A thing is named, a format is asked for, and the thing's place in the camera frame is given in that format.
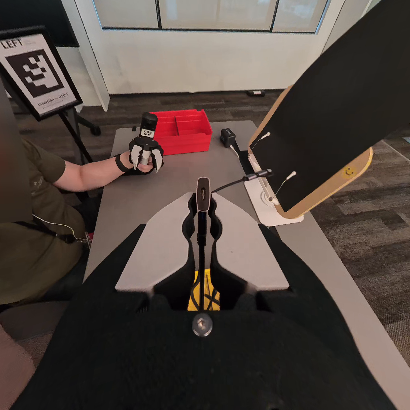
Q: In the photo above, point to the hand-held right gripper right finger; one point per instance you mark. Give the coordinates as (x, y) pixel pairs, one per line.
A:
(249, 253)

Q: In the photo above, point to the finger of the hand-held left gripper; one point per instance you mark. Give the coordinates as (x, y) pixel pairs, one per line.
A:
(135, 155)
(157, 160)

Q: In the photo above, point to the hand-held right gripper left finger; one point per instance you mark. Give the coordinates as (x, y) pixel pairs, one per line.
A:
(160, 249)

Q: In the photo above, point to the red plastic bin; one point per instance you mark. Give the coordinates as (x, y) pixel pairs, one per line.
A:
(192, 141)

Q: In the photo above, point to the yellow plastic bin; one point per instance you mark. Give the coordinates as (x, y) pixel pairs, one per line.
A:
(196, 278)

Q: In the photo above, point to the grey usb hub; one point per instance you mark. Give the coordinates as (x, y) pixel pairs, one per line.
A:
(203, 198)

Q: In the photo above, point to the person's right forearm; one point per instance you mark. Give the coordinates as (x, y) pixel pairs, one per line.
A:
(12, 368)

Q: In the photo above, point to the person's left forearm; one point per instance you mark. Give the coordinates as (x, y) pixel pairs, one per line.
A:
(89, 174)

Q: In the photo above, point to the person's left hand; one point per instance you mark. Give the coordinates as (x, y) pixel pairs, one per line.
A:
(144, 169)

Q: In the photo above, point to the black wrist watch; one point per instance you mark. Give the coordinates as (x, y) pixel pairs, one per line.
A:
(121, 163)

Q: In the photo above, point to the black charger cube with display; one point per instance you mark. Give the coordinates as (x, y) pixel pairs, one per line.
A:
(228, 137)

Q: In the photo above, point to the dark phone on table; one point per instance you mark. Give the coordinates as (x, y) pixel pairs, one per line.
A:
(246, 165)

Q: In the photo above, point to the black white marker sign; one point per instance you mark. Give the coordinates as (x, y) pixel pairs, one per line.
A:
(35, 73)

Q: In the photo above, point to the person's olive shirt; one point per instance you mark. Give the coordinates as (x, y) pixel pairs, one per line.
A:
(32, 256)

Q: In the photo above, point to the large window with blinds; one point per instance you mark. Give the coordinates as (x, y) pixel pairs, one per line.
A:
(217, 12)

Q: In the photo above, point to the wooden board with black panel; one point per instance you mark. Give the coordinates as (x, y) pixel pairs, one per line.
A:
(336, 112)

